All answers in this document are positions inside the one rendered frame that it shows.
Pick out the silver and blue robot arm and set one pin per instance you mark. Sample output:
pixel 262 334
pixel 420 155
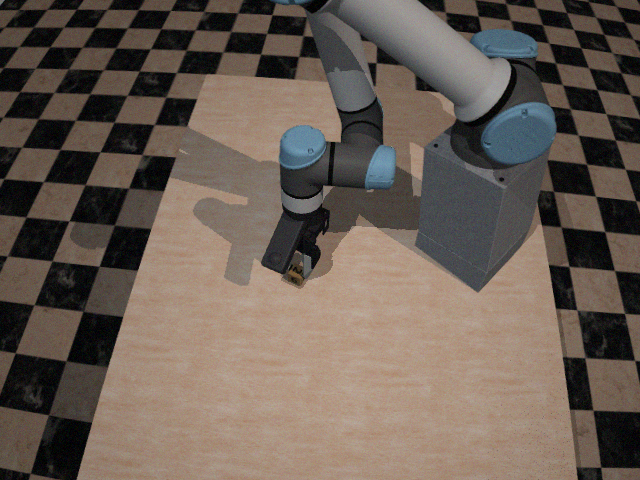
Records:
pixel 505 108

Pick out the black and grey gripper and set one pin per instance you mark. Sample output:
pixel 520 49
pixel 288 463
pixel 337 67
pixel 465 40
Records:
pixel 310 252

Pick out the tan wooden number cube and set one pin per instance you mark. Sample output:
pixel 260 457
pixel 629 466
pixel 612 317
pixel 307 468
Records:
pixel 294 275

